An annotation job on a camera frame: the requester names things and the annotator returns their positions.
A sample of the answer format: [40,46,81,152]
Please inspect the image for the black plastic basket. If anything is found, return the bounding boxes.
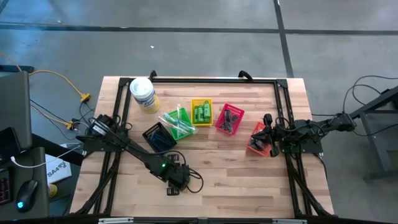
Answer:
[142,121,178,154]

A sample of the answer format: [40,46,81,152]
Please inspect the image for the Lysol wipes canister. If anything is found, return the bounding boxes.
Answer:
[129,77,161,114]

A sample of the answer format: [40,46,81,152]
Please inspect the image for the dark grey monitor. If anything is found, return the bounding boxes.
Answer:
[0,70,33,151]

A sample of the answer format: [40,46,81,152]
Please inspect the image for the green plastic basket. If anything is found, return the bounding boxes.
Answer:
[161,106,199,141]

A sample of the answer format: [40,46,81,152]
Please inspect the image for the white printed paper box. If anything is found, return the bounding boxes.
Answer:
[44,153,73,185]

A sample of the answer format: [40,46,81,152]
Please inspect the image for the black metal desk frame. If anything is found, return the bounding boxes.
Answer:
[341,84,398,182]

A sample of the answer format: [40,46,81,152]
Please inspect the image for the black floor bar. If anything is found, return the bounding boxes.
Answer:
[0,64,35,74]

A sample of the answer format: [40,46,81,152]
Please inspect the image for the yellow plastic basket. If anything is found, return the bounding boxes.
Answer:
[190,98,215,128]

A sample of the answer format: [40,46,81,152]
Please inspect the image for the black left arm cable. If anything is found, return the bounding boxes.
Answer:
[154,150,205,194]

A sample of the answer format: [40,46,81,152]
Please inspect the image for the white cable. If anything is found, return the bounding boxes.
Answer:
[10,144,82,169]

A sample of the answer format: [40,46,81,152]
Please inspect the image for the yellow extension cable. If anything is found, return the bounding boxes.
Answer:
[30,105,75,131]
[0,50,92,103]

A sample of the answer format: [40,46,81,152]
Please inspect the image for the red plastic basket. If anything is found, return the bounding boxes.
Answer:
[215,103,246,136]

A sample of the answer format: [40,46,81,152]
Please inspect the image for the black computer mouse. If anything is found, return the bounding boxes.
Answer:
[15,179,40,213]

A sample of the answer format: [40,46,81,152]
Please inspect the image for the black keyboard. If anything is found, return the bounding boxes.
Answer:
[0,169,14,207]

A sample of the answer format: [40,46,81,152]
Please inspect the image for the dark side desk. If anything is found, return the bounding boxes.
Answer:
[0,146,51,220]

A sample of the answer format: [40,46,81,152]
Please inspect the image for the small yellow object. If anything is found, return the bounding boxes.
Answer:
[47,183,58,200]

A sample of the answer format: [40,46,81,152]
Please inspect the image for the silver aluminium bracket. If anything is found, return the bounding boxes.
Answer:
[271,218,308,224]
[98,217,135,224]

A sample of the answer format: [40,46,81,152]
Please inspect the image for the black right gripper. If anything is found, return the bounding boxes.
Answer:
[250,113,292,158]

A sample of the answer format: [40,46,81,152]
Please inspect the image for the orange plastic basket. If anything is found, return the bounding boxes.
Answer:
[246,121,272,157]

